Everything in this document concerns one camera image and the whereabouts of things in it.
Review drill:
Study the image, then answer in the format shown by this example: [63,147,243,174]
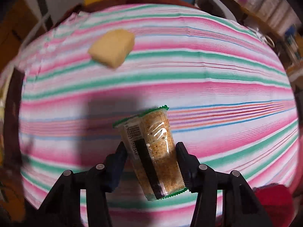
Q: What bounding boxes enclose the cracker snack packet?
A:
[113,105,187,201]

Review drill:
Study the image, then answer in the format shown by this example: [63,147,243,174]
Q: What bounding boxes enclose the small yellow sponge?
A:
[88,29,135,69]

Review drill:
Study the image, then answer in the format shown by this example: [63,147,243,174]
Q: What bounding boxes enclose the wooden wardrobe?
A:
[0,0,38,70]

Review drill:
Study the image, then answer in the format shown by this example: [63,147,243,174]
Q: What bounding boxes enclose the wooden desk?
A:
[220,0,281,38]

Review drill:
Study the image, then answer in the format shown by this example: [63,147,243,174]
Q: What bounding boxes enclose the red cushion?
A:
[254,184,295,227]

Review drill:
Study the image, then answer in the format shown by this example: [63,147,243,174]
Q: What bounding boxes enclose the striped pink green bed sheet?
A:
[15,4,300,208]

